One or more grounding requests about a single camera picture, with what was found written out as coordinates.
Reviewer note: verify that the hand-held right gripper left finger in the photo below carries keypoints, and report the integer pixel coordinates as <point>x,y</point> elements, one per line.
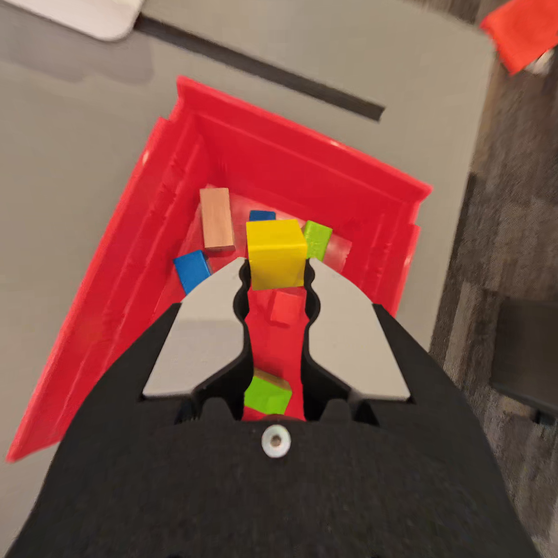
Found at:
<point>196,344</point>

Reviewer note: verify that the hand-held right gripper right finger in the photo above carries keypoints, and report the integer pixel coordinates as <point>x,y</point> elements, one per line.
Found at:
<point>353,344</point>

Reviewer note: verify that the red plastic bin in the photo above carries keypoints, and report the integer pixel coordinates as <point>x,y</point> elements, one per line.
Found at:
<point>105,305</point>

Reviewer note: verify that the green wooden block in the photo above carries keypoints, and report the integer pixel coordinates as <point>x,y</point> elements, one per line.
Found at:
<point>316,240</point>

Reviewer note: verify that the yellow wooden block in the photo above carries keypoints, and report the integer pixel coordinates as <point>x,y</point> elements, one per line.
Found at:
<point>276,255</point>

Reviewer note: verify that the natural wood block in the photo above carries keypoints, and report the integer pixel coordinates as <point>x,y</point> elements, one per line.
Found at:
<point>215,220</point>

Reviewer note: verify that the long blue wooden block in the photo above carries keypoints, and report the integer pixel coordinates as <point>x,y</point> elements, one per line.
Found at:
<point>261,215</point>

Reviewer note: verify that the grey desk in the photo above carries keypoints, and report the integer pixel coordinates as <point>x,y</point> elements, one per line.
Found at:
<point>70,131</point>

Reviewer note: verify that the white board stand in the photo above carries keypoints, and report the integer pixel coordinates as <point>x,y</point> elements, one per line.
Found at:
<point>78,16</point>

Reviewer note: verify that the red floor object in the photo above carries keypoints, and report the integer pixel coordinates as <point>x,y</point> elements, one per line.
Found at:
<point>523,30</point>

